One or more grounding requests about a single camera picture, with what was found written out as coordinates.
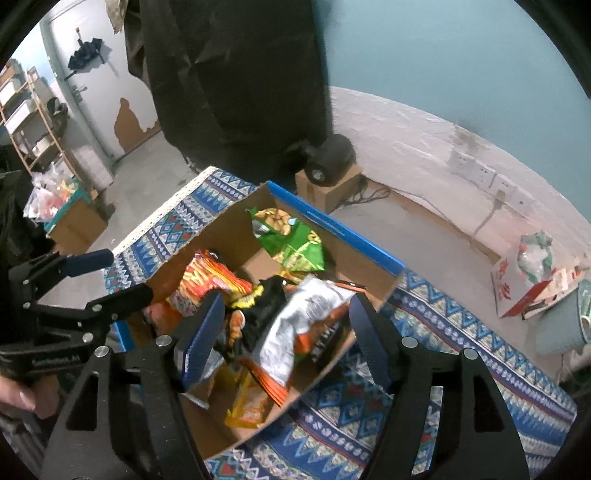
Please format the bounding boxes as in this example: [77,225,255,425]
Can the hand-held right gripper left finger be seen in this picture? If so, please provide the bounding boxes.
[39,291,227,480]

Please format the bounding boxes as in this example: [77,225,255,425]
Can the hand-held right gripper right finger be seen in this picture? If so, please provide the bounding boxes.
[348,292,532,480]

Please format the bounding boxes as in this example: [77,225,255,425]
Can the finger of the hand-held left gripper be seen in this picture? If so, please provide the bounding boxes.
[9,248,115,306]
[23,283,154,341]

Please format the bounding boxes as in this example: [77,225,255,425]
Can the red striped snack bag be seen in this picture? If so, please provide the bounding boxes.
[167,249,254,317]

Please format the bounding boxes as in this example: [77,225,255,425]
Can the silver snack bag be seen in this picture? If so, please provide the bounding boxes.
[249,276,368,408]

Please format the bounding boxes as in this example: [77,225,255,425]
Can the long yellow snack packet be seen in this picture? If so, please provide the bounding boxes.
[225,368,274,429]

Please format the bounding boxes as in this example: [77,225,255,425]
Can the blue cardboard box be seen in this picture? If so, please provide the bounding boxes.
[113,181,406,462]

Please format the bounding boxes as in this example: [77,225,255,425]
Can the green snack bag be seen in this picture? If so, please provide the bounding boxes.
[246,208,325,273]

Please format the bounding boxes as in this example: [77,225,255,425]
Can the person's left hand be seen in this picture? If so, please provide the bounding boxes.
[0,374,62,420]

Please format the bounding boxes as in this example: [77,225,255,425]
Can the open brown cardboard box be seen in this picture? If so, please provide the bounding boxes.
[46,194,110,253]

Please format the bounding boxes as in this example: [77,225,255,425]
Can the black snack bag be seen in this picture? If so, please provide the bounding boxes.
[230,276,291,354]

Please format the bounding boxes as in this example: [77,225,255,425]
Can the blue patterned tablecloth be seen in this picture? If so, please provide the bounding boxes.
[104,167,578,480]

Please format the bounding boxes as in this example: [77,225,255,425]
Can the clear plastic bags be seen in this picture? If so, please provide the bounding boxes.
[23,165,85,223]

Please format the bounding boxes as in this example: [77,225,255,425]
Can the small brown cardboard box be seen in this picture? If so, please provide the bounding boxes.
[295,164,365,215]

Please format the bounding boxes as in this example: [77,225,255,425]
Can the red and white carton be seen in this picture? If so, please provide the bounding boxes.
[491,256,583,320]

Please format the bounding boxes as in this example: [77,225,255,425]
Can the wooden shelf rack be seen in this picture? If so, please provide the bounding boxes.
[0,65,80,177]

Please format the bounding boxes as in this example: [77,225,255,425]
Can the white door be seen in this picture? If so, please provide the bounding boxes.
[41,0,163,163]

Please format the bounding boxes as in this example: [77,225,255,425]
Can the green and white plastic bag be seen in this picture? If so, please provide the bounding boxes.
[515,231,555,284]

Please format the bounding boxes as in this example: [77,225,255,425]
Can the light blue plastic bucket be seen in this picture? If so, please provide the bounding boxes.
[536,279,591,356]

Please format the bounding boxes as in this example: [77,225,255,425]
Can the dark folded umbrella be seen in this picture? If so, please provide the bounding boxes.
[67,39,105,73]

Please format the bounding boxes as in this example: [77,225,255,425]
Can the black hanging coat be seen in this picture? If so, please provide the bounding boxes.
[124,0,334,175]

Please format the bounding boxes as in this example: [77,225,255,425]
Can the black cable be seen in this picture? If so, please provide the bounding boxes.
[344,184,393,205]

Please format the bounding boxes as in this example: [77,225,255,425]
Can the white plug with cable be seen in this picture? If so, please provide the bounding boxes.
[471,189,509,237]

